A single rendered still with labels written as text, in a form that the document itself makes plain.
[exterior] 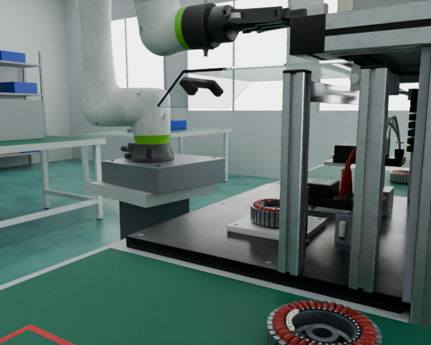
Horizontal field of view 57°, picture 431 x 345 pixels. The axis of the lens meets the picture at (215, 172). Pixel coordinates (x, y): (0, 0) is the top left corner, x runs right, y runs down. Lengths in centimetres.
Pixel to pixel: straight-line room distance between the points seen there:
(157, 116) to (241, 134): 486
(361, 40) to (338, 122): 512
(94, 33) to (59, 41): 744
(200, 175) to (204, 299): 82
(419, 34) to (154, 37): 59
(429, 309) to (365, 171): 18
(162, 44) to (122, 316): 61
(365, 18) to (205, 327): 40
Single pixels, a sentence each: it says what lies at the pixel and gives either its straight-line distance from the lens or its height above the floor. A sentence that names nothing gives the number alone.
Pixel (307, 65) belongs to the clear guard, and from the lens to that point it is 57.
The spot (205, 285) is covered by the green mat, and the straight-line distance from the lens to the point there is 60.
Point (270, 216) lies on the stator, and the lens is 75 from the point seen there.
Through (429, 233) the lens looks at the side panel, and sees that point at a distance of 52.
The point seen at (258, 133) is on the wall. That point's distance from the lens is 604.
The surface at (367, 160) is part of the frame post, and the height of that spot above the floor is 94.
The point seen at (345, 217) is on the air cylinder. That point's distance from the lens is 72.
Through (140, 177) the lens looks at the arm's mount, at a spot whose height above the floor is 79.
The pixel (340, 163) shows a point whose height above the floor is 88.
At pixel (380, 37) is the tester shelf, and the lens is 51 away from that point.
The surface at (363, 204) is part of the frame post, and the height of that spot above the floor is 88.
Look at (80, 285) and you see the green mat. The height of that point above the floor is 75.
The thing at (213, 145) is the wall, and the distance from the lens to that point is 645.
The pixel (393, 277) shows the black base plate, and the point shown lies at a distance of 63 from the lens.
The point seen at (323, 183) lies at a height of 87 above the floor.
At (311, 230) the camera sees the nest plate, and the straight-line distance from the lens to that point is 76.
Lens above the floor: 100
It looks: 9 degrees down
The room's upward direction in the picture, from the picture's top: straight up
